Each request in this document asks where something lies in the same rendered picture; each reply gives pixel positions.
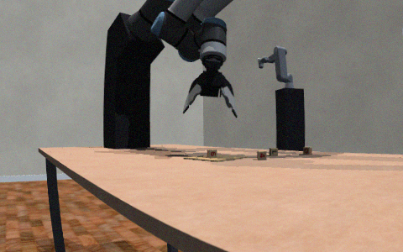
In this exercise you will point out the beige letter block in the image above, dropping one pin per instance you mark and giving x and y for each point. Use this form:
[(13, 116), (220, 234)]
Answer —
[(307, 150), (273, 151), (262, 155), (211, 153)]

